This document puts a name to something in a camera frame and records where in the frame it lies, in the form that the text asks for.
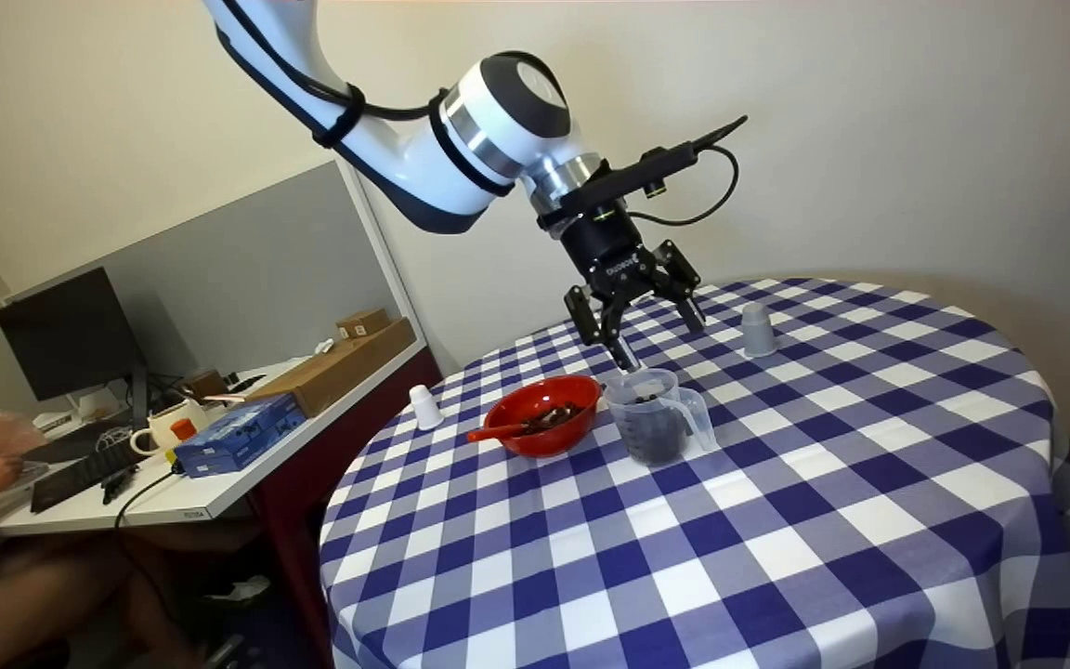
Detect orange plastic spoon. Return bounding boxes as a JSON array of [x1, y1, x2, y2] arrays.
[[464, 409, 577, 443]]

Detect black keyboard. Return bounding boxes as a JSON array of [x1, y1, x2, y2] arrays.
[[28, 447, 136, 513]]

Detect clear plastic measuring jar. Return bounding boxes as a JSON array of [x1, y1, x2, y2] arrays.
[[601, 366, 713, 464]]

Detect blue white checkered tablecloth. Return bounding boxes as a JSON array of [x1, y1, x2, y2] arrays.
[[319, 280, 1070, 669]]

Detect translucent grey shaker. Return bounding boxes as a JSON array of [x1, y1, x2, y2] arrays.
[[738, 306, 776, 358]]

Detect white salt shaker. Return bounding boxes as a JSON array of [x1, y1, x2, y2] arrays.
[[410, 381, 443, 430]]

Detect red plastic bowl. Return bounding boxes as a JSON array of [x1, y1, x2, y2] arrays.
[[480, 374, 601, 456]]

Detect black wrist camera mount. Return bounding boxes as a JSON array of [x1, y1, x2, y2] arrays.
[[540, 120, 744, 229]]

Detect brown cardboard box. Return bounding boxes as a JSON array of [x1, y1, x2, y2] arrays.
[[249, 307, 417, 417]]

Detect black computer monitor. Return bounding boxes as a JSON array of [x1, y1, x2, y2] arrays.
[[0, 266, 147, 420]]

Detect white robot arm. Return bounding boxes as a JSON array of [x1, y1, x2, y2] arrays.
[[203, 0, 703, 366]]

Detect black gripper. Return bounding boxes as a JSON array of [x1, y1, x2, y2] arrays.
[[547, 208, 705, 370]]

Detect white desk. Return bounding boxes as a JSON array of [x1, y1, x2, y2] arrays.
[[0, 343, 426, 534]]

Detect blue tissue box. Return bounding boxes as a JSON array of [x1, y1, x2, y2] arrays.
[[175, 396, 306, 480]]

